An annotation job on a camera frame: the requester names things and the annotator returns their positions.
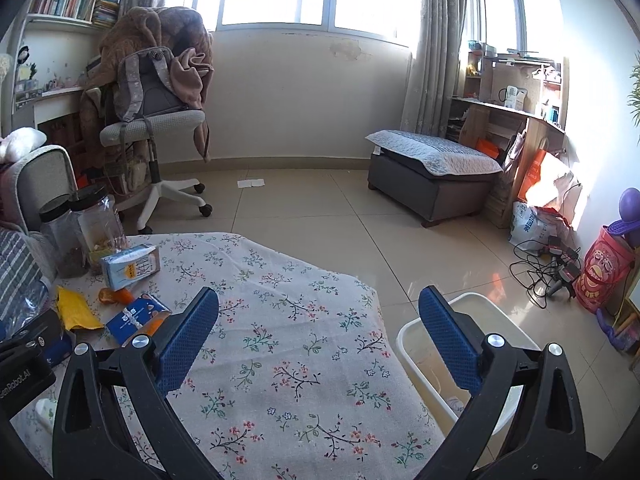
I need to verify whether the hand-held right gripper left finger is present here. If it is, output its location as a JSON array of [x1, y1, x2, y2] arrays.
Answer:
[[52, 287, 221, 480]]

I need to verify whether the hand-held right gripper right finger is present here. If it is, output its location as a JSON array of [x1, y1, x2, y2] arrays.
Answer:
[[415, 286, 588, 480]]

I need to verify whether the white plastic bin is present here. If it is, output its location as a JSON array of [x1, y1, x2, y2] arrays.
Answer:
[[396, 292, 543, 436]]

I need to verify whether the white floral paper cup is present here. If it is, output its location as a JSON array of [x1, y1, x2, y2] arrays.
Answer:
[[34, 397, 58, 433]]

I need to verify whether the blue snack packet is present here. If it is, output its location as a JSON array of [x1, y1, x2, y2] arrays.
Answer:
[[106, 294, 173, 347]]

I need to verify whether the yellow packet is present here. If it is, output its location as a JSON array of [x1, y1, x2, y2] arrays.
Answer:
[[54, 286, 105, 332]]

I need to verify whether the striped grey cloth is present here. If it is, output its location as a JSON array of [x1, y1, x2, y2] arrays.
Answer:
[[0, 227, 53, 336]]

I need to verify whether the small orange object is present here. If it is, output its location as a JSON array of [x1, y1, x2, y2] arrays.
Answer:
[[98, 287, 136, 306]]

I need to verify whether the blue and white milk carton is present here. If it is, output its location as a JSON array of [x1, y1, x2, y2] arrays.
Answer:
[[100, 243, 162, 292]]

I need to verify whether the clear jar with dark contents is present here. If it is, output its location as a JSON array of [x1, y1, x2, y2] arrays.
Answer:
[[39, 194, 88, 279]]

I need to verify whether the floral tablecloth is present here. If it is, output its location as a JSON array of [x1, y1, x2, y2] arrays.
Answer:
[[10, 231, 451, 480]]

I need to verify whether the white printed bag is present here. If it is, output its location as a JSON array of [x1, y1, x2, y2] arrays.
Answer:
[[509, 200, 551, 248]]

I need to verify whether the clear jar with yellow contents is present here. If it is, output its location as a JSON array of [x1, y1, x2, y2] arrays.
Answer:
[[69, 185, 128, 273]]

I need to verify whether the dark grey ottoman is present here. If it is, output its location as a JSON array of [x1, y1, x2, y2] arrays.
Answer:
[[367, 146, 493, 228]]

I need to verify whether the grey mesh chair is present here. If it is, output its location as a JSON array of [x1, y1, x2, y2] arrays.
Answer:
[[10, 145, 78, 233]]

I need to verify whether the quilted light blue cushion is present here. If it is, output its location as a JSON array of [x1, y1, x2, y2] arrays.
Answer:
[[365, 130, 503, 177]]

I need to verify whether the orange paper bag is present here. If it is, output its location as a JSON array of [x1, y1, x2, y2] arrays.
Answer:
[[517, 140, 551, 203]]

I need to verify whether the white plush toy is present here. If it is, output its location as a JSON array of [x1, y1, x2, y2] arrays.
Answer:
[[0, 127, 47, 163]]

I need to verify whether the white office chair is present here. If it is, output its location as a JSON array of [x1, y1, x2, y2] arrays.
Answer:
[[99, 47, 213, 235]]

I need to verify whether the wooden desk with shelves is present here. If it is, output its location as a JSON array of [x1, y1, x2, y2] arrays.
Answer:
[[447, 42, 571, 228]]

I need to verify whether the purple toy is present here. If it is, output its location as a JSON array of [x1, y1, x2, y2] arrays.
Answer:
[[619, 187, 640, 248]]

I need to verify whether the white desk with shelf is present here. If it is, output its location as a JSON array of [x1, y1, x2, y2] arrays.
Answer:
[[0, 10, 108, 161]]

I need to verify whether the grey backpack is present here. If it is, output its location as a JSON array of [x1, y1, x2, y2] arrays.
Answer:
[[102, 46, 188, 123]]

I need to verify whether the grey curtain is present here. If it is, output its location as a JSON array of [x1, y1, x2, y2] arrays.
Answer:
[[400, 0, 473, 133]]

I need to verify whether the green plant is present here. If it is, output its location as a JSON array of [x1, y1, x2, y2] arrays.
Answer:
[[625, 50, 640, 128]]

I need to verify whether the brown blanket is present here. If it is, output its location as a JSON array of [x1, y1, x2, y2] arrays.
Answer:
[[80, 6, 216, 161]]

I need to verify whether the small side window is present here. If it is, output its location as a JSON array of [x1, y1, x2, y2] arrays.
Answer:
[[475, 0, 566, 61]]

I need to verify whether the tangle of black cables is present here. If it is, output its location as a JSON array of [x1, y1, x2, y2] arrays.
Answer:
[[510, 235, 581, 308]]

